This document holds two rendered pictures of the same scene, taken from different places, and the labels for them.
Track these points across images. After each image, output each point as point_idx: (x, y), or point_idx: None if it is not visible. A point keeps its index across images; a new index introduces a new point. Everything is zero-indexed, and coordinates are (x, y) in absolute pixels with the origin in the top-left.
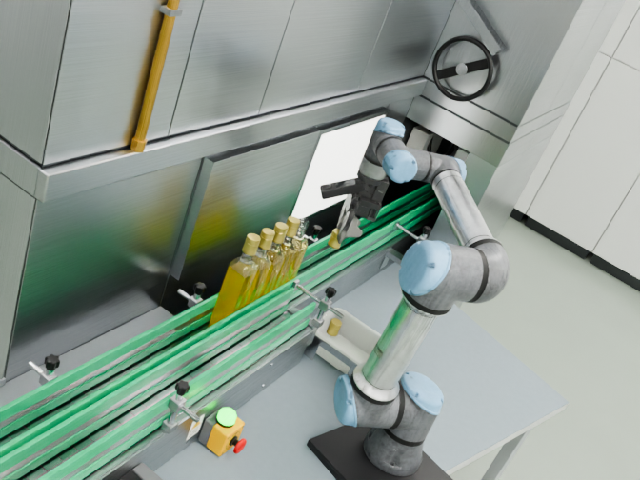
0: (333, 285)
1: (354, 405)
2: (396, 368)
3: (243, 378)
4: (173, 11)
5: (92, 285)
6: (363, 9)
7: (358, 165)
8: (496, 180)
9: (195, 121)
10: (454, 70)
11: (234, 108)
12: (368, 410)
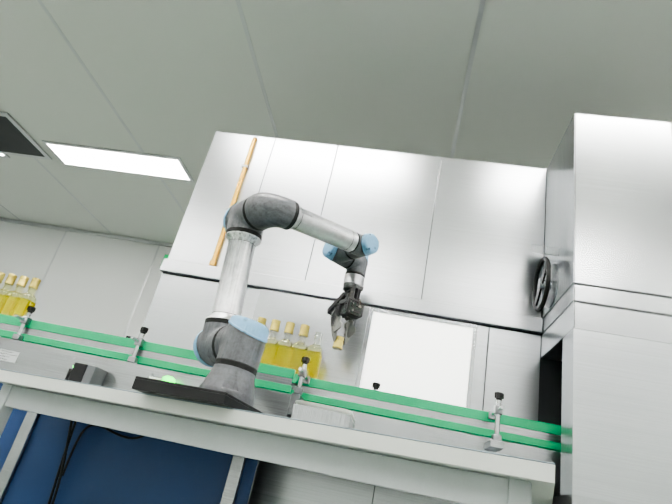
0: (372, 421)
1: (200, 331)
2: (218, 288)
3: (201, 377)
4: (228, 208)
5: (183, 340)
6: (393, 239)
7: (456, 370)
8: (603, 354)
9: (253, 268)
10: (538, 289)
11: (282, 270)
12: (202, 332)
